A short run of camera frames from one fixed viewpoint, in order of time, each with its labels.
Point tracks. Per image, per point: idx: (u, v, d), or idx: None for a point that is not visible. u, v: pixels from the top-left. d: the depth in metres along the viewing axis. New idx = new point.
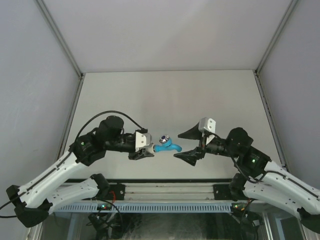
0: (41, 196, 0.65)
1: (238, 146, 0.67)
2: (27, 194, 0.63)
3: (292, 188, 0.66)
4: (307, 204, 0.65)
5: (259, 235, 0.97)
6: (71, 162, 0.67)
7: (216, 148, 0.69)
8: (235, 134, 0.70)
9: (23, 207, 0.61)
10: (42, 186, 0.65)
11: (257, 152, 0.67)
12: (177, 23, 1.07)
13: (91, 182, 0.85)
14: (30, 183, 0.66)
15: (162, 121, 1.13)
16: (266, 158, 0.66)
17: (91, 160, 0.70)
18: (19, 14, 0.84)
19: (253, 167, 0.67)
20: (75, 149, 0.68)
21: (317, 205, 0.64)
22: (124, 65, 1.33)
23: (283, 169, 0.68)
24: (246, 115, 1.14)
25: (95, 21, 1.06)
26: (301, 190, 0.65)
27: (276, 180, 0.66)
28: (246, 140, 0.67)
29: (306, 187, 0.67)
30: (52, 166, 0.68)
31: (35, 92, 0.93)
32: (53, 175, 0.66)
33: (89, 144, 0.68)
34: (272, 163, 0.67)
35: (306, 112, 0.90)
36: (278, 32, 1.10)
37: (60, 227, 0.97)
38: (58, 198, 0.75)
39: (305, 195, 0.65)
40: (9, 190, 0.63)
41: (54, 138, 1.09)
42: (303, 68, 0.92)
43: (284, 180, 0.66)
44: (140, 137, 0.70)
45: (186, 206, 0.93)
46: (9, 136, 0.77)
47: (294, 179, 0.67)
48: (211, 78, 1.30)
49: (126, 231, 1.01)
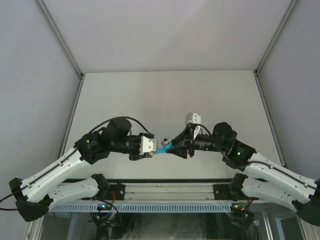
0: (43, 191, 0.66)
1: (224, 140, 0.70)
2: (29, 188, 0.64)
3: (277, 176, 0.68)
4: (295, 192, 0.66)
5: (260, 235, 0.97)
6: (76, 159, 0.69)
7: (204, 144, 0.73)
8: (219, 129, 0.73)
9: (24, 201, 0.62)
10: (45, 182, 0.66)
11: (243, 145, 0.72)
12: (177, 23, 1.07)
13: (92, 182, 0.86)
14: (33, 177, 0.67)
15: (162, 121, 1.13)
16: (252, 150, 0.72)
17: (95, 158, 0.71)
18: (19, 13, 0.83)
19: (238, 159, 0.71)
20: (80, 147, 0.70)
21: (304, 192, 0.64)
22: (123, 65, 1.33)
23: (269, 161, 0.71)
24: (247, 115, 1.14)
25: (95, 21, 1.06)
26: (287, 177, 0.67)
27: (262, 170, 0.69)
28: (230, 133, 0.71)
29: (293, 175, 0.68)
30: (56, 162, 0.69)
31: (35, 92, 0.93)
32: (57, 171, 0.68)
33: (95, 142, 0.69)
34: (257, 154, 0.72)
35: (306, 112, 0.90)
36: (278, 33, 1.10)
37: (60, 227, 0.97)
38: (59, 195, 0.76)
39: (291, 183, 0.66)
40: (12, 183, 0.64)
41: (54, 138, 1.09)
42: (303, 68, 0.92)
43: (270, 170, 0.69)
44: (148, 142, 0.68)
45: (186, 206, 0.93)
46: (9, 136, 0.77)
47: (279, 167, 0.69)
48: (211, 78, 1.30)
49: (126, 231, 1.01)
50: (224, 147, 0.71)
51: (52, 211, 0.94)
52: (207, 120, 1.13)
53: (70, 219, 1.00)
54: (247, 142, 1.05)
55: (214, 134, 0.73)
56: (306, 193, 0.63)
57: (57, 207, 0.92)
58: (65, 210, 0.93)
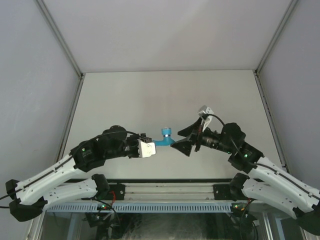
0: (35, 195, 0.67)
1: (231, 140, 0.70)
2: (22, 191, 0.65)
3: (282, 183, 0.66)
4: (298, 200, 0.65)
5: (259, 235, 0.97)
6: (70, 167, 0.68)
7: (211, 141, 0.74)
8: (229, 128, 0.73)
9: (17, 204, 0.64)
10: (38, 187, 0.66)
11: (250, 148, 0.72)
12: (177, 24, 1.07)
13: (91, 183, 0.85)
14: (28, 181, 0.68)
15: (162, 121, 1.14)
16: (259, 154, 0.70)
17: (89, 167, 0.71)
18: (19, 13, 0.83)
19: (245, 162, 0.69)
20: (75, 155, 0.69)
21: (308, 201, 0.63)
22: (124, 65, 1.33)
23: (275, 166, 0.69)
24: (246, 115, 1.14)
25: (95, 21, 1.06)
26: (291, 185, 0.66)
27: (267, 174, 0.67)
28: (239, 133, 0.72)
29: (298, 183, 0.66)
30: (51, 167, 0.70)
31: (35, 92, 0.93)
32: (50, 177, 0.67)
33: (90, 151, 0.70)
34: (264, 158, 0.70)
35: (306, 113, 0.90)
36: (278, 33, 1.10)
37: (60, 228, 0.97)
38: (54, 196, 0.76)
39: (296, 191, 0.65)
40: (8, 184, 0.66)
41: (54, 138, 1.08)
42: (302, 68, 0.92)
43: (275, 176, 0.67)
44: (146, 146, 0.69)
45: (186, 206, 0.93)
46: (9, 136, 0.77)
47: (286, 175, 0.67)
48: (211, 78, 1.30)
49: (126, 231, 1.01)
50: (231, 147, 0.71)
51: (52, 211, 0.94)
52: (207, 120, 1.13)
53: (70, 218, 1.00)
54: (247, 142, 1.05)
55: (222, 133, 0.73)
56: (310, 203, 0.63)
57: (57, 207, 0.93)
58: (65, 210, 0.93)
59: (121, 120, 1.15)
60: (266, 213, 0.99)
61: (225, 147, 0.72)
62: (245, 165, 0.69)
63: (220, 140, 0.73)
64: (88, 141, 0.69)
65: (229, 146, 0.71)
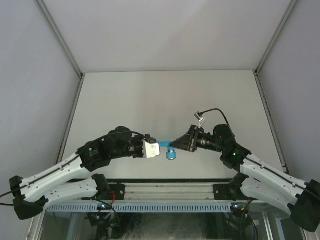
0: (41, 192, 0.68)
1: (222, 140, 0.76)
2: (28, 188, 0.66)
3: (268, 176, 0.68)
4: (284, 192, 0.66)
5: (259, 235, 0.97)
6: (76, 166, 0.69)
7: (204, 142, 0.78)
8: (219, 130, 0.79)
9: (21, 200, 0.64)
10: (43, 183, 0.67)
11: (240, 147, 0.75)
12: (177, 24, 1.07)
13: (91, 182, 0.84)
14: (33, 178, 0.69)
15: (162, 121, 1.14)
16: (247, 152, 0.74)
17: (95, 167, 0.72)
18: (19, 13, 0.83)
19: (234, 160, 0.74)
20: (82, 154, 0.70)
21: (292, 191, 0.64)
22: (124, 65, 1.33)
23: (262, 161, 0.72)
24: (246, 115, 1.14)
25: (94, 21, 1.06)
26: (276, 177, 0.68)
27: (254, 169, 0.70)
28: (227, 134, 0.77)
29: (283, 176, 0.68)
30: (57, 165, 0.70)
31: (35, 92, 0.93)
32: (57, 175, 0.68)
33: (96, 151, 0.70)
34: (252, 155, 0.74)
35: (306, 112, 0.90)
36: (278, 32, 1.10)
37: (60, 228, 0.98)
38: (55, 195, 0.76)
39: (281, 183, 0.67)
40: (12, 181, 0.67)
41: (54, 138, 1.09)
42: (303, 68, 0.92)
43: (262, 170, 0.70)
44: (151, 147, 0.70)
45: (186, 206, 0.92)
46: (9, 136, 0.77)
47: (272, 168, 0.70)
48: (211, 78, 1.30)
49: (126, 231, 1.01)
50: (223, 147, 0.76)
51: (52, 212, 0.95)
52: (207, 120, 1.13)
53: (70, 218, 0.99)
54: (247, 142, 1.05)
55: (214, 135, 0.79)
56: (294, 192, 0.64)
57: (57, 207, 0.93)
58: (65, 210, 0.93)
59: (120, 120, 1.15)
60: (266, 214, 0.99)
61: (217, 147, 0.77)
62: (235, 163, 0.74)
63: (213, 140, 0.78)
64: (95, 141, 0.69)
65: (221, 146, 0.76)
